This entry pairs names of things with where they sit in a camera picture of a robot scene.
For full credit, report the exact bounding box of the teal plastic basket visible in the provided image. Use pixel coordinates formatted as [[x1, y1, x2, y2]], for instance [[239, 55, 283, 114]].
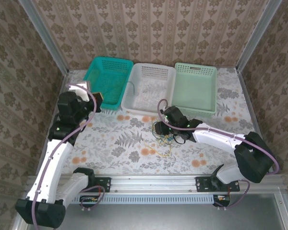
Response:
[[83, 56, 134, 111]]

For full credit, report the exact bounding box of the pale green plastic basket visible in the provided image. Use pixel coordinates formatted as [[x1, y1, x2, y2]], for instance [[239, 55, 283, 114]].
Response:
[[170, 62, 218, 118]]

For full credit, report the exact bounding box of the white plastic basket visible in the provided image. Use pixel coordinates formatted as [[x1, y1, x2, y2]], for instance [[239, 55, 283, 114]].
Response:
[[120, 62, 177, 117]]

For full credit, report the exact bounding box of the floral tablecloth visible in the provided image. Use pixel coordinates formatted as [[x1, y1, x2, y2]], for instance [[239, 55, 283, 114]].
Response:
[[42, 67, 272, 175]]

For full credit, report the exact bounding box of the small black controller board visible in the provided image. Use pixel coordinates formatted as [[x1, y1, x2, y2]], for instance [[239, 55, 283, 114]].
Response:
[[79, 195, 99, 208]]

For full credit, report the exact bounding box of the grey metal panel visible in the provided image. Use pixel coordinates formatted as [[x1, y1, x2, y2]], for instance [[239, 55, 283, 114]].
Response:
[[13, 193, 288, 230]]

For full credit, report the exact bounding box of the thin black camera cable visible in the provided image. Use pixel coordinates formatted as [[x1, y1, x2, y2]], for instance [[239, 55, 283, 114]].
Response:
[[170, 132, 187, 145]]

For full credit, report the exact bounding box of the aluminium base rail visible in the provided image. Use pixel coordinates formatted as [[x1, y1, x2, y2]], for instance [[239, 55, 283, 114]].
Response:
[[26, 174, 283, 194]]

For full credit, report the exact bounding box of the aluminium frame post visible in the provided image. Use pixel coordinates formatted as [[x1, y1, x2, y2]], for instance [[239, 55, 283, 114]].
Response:
[[18, 0, 71, 75], [236, 0, 283, 72]]

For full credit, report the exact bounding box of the white slotted cable duct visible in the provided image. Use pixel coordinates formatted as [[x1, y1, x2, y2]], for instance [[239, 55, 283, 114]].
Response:
[[69, 193, 231, 204]]

